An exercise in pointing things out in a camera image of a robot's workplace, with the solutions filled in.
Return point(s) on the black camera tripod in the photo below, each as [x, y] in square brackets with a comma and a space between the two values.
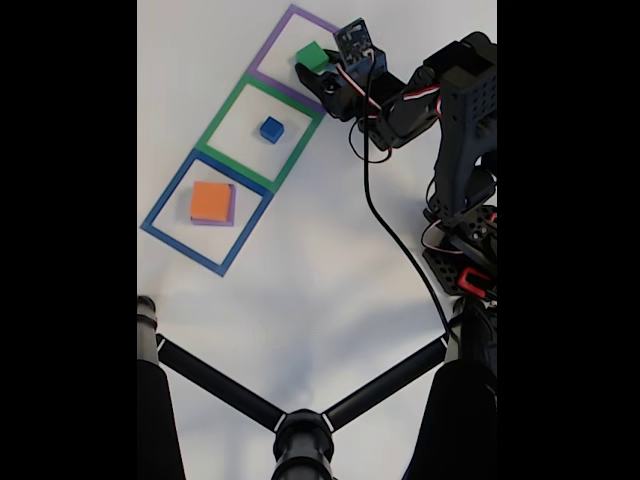
[302, 440]

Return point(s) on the purple square frame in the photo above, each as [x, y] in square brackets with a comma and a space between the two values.
[270, 50]

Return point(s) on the green square frame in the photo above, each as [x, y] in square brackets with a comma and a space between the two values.
[215, 125]

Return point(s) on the orange foam block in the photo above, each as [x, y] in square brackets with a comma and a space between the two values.
[211, 200]

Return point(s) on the red clamp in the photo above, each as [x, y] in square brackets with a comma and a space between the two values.
[467, 280]

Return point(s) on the green foam block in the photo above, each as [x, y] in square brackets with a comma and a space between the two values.
[311, 55]

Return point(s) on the small blue cube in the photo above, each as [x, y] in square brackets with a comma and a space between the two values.
[271, 129]

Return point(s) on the purple foam block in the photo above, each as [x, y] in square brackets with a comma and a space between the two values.
[232, 212]

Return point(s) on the gripper camera circuit board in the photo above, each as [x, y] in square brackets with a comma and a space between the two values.
[355, 42]

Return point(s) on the blue square frame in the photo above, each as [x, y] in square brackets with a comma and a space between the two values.
[245, 235]

